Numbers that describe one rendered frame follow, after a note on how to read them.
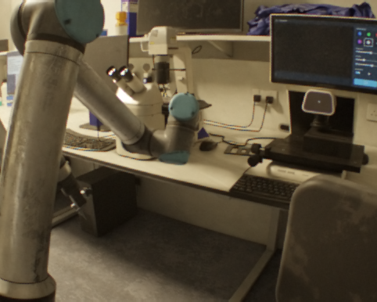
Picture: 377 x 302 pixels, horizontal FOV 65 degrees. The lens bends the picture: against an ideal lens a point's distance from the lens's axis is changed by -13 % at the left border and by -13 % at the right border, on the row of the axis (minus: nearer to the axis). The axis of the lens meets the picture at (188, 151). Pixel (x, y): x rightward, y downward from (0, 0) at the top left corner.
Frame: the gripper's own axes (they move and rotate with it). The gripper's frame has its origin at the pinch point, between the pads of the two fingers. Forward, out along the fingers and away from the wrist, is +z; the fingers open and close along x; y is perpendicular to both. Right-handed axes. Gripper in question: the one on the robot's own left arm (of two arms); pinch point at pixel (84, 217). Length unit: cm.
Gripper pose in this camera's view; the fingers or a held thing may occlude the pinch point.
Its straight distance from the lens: 143.1
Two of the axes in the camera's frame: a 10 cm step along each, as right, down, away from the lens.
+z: 3.8, 8.1, 4.4
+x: -6.2, -1.3, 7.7
